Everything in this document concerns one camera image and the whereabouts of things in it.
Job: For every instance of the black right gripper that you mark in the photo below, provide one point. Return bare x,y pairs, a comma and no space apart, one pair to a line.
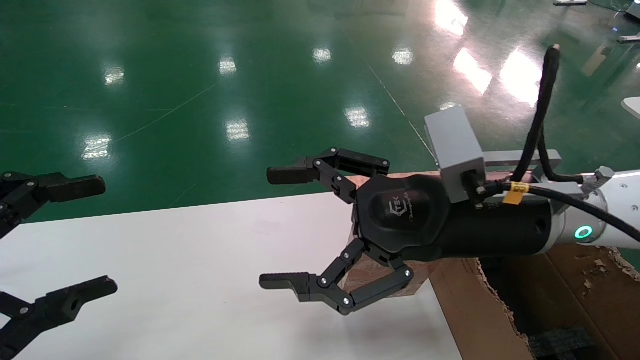
400,215

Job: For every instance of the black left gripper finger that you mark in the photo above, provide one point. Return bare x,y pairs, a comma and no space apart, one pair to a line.
60,307
75,187

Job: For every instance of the small brown cardboard box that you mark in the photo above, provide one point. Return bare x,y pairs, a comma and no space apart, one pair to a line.
370,281

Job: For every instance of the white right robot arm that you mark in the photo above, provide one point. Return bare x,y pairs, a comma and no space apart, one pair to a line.
620,200

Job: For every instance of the big torn cardboard box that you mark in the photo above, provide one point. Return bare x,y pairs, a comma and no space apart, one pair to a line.
465,310

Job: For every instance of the black foam block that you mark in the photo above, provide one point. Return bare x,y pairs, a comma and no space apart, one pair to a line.
562,345

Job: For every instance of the grey stand base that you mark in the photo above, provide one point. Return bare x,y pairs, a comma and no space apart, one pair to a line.
630,38
570,2

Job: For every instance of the white background table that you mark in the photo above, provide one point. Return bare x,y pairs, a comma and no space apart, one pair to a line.
632,107

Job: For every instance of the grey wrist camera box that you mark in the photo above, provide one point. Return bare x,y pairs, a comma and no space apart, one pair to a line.
455,145

